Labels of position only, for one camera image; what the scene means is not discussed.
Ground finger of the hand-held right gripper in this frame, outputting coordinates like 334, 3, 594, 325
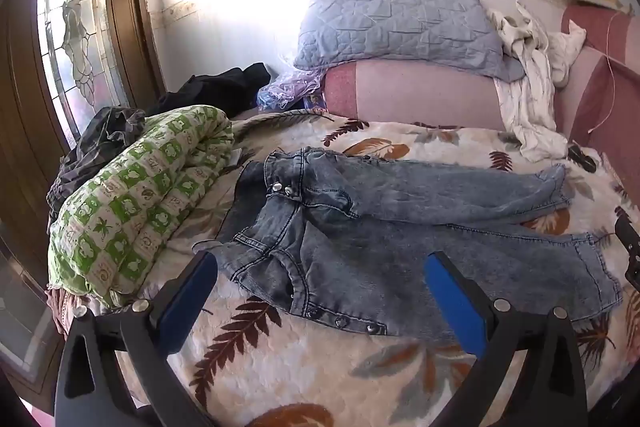
614, 216, 640, 295

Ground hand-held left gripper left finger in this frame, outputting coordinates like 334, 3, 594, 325
54, 251, 219, 427

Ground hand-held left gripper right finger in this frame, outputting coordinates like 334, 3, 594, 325
423, 251, 590, 427

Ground blue denim pants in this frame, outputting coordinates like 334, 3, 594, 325
192, 147, 623, 338

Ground green and white checked quilt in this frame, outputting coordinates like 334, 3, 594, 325
47, 104, 238, 308

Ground leaf print fleece blanket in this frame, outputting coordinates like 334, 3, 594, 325
47, 109, 640, 427

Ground red padded side cushion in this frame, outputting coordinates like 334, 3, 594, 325
555, 2, 640, 178

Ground crumpled white cloth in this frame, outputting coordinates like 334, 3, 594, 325
487, 0, 587, 162

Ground dark grey garment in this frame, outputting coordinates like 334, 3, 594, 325
47, 106, 146, 223

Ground pink padded headboard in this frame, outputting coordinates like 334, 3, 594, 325
322, 59, 508, 130

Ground black clothes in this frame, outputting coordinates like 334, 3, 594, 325
160, 63, 272, 118

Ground purple plastic bag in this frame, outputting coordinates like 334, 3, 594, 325
257, 69, 328, 112

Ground blue-grey quilted pillow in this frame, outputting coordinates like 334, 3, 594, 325
292, 0, 526, 82

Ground patterned glass window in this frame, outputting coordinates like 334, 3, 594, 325
37, 0, 131, 142

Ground thin white cable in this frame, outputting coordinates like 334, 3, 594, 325
587, 4, 633, 135

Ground brown wooden window frame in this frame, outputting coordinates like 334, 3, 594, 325
0, 0, 168, 408

